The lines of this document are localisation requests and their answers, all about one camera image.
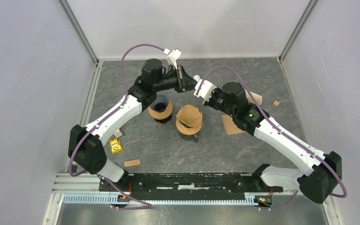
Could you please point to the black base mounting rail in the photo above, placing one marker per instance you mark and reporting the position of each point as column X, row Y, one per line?
column 193, row 186

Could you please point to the wooden ring dripper holder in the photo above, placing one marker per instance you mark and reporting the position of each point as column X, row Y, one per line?
column 187, row 130

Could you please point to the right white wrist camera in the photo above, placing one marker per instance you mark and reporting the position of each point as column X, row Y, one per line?
column 204, row 89

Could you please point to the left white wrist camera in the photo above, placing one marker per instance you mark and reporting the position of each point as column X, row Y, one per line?
column 172, row 56

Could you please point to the brown paper coffee filter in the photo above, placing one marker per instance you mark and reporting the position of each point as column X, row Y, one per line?
column 190, row 116

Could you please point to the small blue ribbed dripper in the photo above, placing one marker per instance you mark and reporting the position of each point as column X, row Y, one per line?
column 160, row 104

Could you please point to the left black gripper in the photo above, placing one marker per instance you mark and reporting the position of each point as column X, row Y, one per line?
column 184, row 82

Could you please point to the small wooden block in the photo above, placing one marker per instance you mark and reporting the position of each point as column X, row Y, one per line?
column 131, row 163

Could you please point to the brown filter stack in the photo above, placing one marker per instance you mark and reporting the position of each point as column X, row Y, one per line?
column 229, row 125

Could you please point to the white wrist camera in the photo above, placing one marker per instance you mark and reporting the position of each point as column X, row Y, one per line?
column 204, row 89
column 172, row 56

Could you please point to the yellow small juice box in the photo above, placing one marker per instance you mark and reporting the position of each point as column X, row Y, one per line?
column 115, row 146

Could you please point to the small wooden cube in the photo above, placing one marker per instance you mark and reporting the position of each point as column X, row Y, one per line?
column 275, row 104

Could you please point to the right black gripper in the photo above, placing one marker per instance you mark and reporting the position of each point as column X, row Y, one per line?
column 209, row 102

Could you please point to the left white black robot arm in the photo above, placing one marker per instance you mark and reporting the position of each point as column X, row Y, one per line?
column 86, row 144

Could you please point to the white toothed cable tray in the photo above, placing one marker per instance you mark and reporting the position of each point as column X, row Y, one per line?
column 114, row 199

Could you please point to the beige wooden cube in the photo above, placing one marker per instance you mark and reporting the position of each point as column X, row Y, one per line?
column 118, row 134

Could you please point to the orange black coffee filter box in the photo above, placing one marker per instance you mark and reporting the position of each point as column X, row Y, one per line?
column 257, row 97

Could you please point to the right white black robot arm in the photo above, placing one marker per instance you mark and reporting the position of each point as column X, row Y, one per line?
column 316, row 174

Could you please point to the white paper coffee filter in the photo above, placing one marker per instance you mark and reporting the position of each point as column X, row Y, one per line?
column 196, row 78

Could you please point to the clear glass coffee server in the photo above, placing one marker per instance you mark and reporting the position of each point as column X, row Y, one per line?
column 194, row 138

